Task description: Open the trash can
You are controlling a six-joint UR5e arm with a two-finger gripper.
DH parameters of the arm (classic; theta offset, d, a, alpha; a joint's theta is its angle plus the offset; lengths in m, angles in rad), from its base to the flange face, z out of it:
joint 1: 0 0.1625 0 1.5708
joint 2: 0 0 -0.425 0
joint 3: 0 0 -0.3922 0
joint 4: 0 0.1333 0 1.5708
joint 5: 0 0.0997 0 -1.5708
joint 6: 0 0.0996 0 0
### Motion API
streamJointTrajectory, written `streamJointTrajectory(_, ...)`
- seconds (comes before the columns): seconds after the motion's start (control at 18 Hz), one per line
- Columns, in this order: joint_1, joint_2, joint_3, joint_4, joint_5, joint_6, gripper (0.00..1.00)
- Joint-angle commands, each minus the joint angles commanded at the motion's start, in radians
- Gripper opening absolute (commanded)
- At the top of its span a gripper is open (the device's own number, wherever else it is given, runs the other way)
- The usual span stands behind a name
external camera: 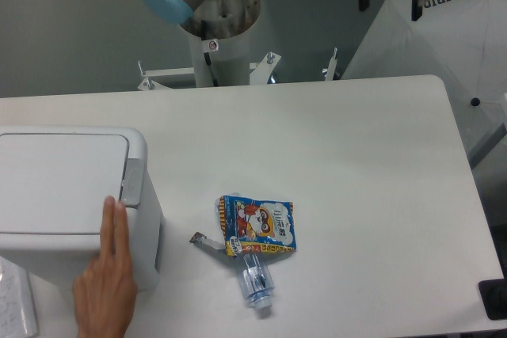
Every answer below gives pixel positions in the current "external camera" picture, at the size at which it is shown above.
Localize white lidded trash can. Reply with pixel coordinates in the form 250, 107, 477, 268
1, 125, 165, 291

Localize bare human hand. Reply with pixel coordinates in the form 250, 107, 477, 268
73, 196, 138, 337

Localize white umbrella with lettering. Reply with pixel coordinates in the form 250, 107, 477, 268
342, 0, 506, 161

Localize colourful snack bag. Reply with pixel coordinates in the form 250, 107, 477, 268
215, 194, 297, 256

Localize small torn wrapper piece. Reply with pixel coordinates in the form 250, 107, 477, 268
189, 232, 225, 251

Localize crushed clear plastic bottle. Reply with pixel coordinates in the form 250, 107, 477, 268
234, 253, 275, 310

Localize black device at table edge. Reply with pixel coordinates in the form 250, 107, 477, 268
478, 279, 506, 321

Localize white metal base frame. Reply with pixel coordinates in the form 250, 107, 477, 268
136, 47, 341, 91

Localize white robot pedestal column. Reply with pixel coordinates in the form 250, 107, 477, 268
181, 0, 261, 67

